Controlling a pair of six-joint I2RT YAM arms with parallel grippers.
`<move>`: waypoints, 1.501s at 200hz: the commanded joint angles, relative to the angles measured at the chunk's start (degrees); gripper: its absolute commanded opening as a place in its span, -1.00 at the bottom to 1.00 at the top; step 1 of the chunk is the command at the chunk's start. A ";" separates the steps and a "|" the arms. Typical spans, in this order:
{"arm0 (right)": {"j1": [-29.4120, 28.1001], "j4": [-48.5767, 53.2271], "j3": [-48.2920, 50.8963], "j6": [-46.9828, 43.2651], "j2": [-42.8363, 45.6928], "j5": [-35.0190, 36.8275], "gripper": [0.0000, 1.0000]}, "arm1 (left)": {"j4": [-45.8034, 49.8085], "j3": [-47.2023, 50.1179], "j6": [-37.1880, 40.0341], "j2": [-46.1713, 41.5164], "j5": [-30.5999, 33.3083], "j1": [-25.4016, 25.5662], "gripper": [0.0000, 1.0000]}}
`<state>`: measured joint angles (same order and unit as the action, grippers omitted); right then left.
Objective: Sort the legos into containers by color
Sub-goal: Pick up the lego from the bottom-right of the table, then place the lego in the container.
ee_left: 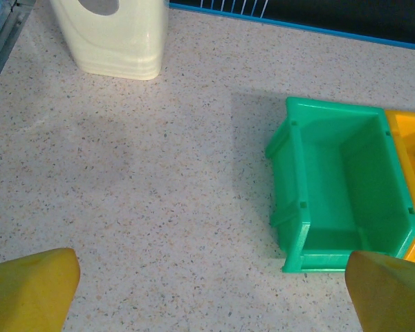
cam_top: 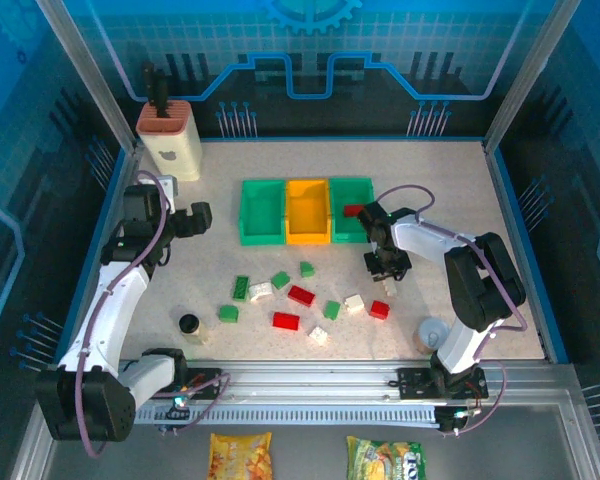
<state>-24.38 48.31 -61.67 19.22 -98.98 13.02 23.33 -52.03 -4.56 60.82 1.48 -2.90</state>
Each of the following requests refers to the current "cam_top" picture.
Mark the white square lego brick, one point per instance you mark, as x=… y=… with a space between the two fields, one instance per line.
x=389 y=289
x=354 y=303
x=319 y=335

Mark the red long lego brick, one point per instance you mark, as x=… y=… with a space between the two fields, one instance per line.
x=301 y=295
x=286 y=321

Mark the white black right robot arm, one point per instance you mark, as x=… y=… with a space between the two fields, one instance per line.
x=425 y=239

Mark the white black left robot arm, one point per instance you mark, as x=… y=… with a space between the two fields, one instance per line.
x=107 y=310

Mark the red square lego brick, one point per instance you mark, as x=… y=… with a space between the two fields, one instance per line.
x=380 y=309

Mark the green plastic bin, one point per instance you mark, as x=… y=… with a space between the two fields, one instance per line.
x=262 y=212
x=347 y=227

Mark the green square lego brick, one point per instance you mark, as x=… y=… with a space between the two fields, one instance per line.
x=228 y=314
x=307 y=270
x=332 y=310
x=280 y=279

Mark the cream holder with coral top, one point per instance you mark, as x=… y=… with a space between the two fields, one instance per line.
x=172 y=150

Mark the green long lego brick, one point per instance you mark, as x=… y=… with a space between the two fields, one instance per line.
x=240 y=288

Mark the orange plastic bin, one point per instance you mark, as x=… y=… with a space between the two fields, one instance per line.
x=307 y=212

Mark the white long lego brick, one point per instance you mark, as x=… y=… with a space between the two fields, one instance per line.
x=261 y=291

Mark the glass jar with black lid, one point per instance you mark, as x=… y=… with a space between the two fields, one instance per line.
x=192 y=327

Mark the green yellow snack bag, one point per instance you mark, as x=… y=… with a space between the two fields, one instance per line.
x=385 y=460

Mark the aluminium front rail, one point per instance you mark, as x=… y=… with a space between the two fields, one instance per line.
x=305 y=382

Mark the aluminium frame post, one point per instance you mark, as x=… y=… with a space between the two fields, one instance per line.
x=90 y=75
x=527 y=70

